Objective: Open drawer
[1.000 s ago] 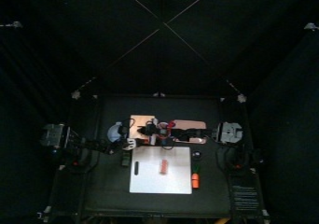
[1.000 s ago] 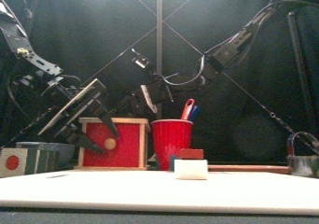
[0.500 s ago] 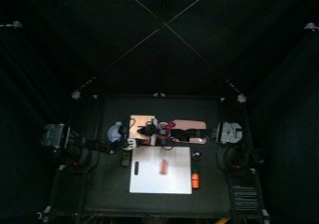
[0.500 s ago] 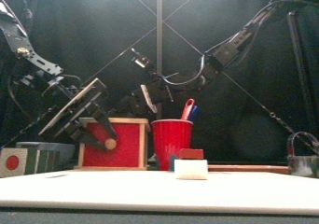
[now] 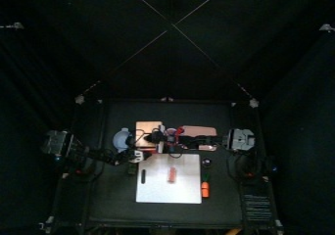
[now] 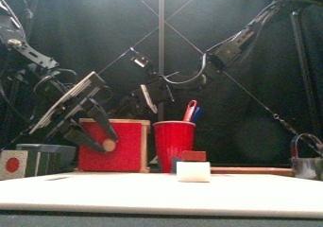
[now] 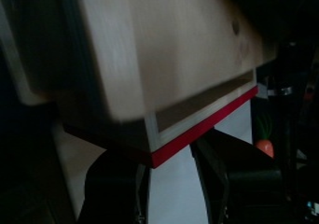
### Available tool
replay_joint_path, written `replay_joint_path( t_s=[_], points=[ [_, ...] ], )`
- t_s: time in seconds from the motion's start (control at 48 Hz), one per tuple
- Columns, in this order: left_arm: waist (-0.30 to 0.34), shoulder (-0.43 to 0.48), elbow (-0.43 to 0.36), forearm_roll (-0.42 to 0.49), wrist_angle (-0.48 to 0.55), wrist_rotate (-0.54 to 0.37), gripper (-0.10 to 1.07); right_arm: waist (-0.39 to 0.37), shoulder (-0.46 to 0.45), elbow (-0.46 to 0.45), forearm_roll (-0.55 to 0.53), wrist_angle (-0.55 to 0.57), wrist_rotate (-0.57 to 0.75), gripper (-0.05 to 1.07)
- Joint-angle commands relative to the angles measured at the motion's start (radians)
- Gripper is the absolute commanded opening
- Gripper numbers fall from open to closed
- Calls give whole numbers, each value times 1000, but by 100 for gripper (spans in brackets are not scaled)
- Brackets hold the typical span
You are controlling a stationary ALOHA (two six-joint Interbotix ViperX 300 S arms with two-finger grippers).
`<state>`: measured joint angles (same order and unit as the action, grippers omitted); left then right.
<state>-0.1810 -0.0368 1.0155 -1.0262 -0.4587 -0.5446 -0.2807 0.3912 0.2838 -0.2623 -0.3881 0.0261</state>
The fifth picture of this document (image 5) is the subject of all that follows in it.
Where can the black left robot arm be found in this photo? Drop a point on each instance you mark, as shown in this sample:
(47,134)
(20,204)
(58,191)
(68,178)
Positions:
(56,142)

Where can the red toy utensil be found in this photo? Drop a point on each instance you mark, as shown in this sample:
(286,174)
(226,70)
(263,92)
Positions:
(181,130)

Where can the orange toy carrot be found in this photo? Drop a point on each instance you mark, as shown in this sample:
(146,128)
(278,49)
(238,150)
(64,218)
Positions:
(205,188)

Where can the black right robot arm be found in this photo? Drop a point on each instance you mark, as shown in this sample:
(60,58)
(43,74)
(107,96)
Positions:
(239,139)

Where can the metal frame corner bracket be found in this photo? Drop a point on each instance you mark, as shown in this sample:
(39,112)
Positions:
(79,99)
(254,103)

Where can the white text label sticker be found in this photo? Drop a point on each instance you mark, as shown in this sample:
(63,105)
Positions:
(257,208)

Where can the white cutting board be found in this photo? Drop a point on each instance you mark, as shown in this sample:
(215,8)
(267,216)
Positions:
(183,186)

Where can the pink plastic cup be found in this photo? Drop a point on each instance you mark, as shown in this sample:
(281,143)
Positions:
(167,131)

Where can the metal frame centre bracket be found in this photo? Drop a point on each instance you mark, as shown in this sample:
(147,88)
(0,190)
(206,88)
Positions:
(166,99)

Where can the small wooden drawer box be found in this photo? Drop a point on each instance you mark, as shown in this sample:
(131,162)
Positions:
(146,128)

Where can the pink translucent plastic tray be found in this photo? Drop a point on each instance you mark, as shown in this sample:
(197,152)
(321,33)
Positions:
(198,130)

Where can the red sausage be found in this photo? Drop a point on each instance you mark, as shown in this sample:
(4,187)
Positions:
(172,175)

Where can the metal frame side clamp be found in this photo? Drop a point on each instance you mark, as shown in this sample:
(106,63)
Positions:
(326,27)
(16,25)

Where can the small dark round toy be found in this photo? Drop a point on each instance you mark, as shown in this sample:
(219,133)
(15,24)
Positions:
(206,162)

